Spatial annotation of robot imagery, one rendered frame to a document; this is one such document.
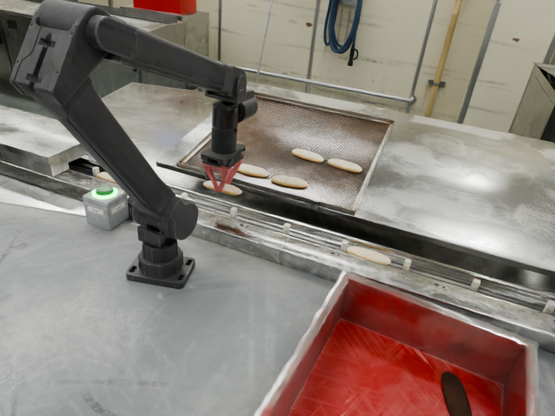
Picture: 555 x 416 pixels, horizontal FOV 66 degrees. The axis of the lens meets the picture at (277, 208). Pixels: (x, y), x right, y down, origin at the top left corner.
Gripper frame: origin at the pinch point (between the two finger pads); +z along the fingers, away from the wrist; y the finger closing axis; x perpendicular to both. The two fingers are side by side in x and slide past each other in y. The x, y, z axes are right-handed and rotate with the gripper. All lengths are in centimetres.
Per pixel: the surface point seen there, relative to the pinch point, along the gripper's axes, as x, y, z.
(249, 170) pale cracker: -0.2, 14.8, 2.0
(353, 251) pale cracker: -33.5, -0.7, 6.8
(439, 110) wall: -45, 371, 65
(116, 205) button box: 20.4, -13.2, 5.4
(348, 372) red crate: -40, -30, 11
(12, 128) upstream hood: 67, 0, 1
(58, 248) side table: 25.5, -26.4, 11.0
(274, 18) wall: 140, 370, 4
